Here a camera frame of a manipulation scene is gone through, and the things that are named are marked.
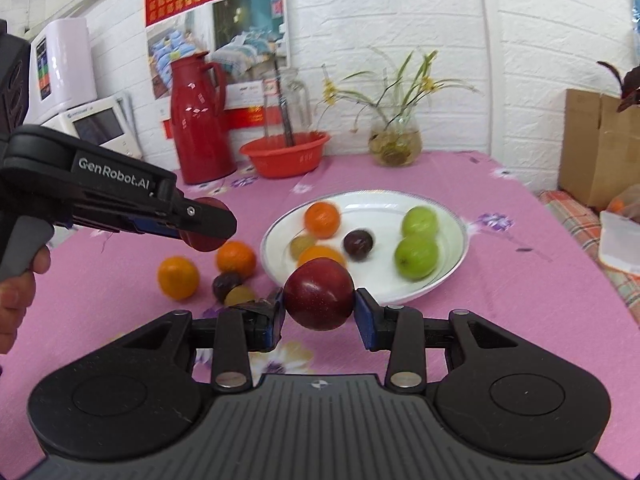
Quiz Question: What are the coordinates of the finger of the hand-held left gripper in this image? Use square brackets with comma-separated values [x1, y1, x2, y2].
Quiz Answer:
[125, 195, 239, 244]

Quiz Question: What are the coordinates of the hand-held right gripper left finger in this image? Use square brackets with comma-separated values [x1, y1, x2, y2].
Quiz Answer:
[120, 287, 287, 392]

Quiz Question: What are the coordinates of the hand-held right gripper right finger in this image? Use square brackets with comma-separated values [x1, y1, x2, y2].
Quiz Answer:
[354, 287, 521, 394]

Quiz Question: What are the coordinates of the red apple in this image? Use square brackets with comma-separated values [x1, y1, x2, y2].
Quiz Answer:
[179, 197, 233, 253]
[283, 258, 356, 331]

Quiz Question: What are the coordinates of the white plate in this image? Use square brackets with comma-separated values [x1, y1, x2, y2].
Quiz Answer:
[259, 190, 470, 305]

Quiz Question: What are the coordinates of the light orange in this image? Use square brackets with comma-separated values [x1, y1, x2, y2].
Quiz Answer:
[297, 244, 347, 268]
[157, 256, 201, 302]

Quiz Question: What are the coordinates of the small tan round fruit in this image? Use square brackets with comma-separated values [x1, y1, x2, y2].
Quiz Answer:
[223, 285, 257, 307]
[289, 234, 316, 257]

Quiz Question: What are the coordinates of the small dark purple plum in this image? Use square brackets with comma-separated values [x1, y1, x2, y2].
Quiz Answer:
[342, 228, 375, 261]
[212, 272, 244, 304]

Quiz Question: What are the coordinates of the large green jujube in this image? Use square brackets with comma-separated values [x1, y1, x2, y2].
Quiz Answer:
[394, 235, 440, 281]

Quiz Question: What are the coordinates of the deep orange mandarin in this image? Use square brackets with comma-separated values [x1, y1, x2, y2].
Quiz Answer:
[216, 240, 258, 279]
[304, 201, 342, 239]

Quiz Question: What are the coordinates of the small green jujube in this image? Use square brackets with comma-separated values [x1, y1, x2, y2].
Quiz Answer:
[401, 206, 439, 238]

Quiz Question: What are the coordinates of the person's left hand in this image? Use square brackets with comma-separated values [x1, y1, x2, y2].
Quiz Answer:
[0, 247, 52, 356]

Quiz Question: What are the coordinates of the white appliance with screen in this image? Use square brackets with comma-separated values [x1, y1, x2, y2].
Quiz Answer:
[40, 91, 143, 161]

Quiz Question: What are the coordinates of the red thermos jug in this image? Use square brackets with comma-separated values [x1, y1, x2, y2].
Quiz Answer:
[169, 51, 238, 185]

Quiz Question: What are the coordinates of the red plastic basin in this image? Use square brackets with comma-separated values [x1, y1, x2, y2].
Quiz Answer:
[239, 131, 332, 179]

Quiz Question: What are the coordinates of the tall white appliance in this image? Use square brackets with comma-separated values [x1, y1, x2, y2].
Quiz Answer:
[29, 17, 98, 121]

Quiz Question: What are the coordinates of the black stirring stick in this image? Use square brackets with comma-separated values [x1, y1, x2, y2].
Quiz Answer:
[274, 57, 296, 146]

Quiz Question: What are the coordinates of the glass pitcher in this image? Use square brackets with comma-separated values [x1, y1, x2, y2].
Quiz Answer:
[262, 66, 312, 141]

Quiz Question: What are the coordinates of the pink floral tablecloth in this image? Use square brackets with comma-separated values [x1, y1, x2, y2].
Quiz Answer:
[0, 150, 640, 480]

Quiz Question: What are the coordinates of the glass vase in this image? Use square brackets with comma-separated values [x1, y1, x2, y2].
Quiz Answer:
[368, 110, 423, 167]

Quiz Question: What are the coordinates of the plaid cloth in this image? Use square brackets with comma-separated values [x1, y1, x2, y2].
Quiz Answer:
[537, 189, 640, 321]

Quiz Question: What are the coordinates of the green orchid plant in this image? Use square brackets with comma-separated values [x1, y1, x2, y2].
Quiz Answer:
[320, 46, 483, 133]

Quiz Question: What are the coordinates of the clear plastic bag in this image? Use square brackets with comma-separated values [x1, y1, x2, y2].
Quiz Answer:
[597, 185, 640, 276]

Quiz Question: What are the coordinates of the cardboard box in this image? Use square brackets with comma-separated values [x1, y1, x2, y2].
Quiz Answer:
[558, 88, 640, 211]

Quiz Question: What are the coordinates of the white pipe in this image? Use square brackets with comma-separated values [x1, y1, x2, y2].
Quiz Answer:
[472, 0, 496, 153]

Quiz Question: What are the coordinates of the dark red leafy plant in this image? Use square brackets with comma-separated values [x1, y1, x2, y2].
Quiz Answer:
[597, 60, 640, 113]

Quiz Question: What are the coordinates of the bedding wall poster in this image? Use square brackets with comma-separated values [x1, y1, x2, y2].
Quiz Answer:
[146, 0, 292, 136]

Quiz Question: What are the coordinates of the blue round wall decoration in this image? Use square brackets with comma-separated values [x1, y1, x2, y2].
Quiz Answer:
[627, 0, 640, 61]

